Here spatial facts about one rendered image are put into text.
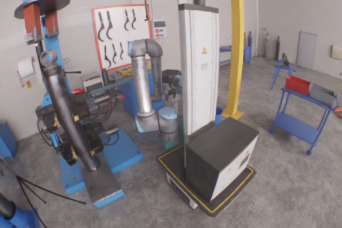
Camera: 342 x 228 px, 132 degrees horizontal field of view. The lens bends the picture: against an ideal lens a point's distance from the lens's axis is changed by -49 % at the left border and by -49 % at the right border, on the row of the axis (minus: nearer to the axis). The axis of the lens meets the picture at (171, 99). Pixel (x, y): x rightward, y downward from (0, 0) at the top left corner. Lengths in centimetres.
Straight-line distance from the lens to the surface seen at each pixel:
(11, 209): 217
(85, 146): 181
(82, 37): 355
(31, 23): 138
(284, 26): 1064
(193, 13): 99
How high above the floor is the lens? 161
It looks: 27 degrees down
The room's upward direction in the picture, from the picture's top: 4 degrees counter-clockwise
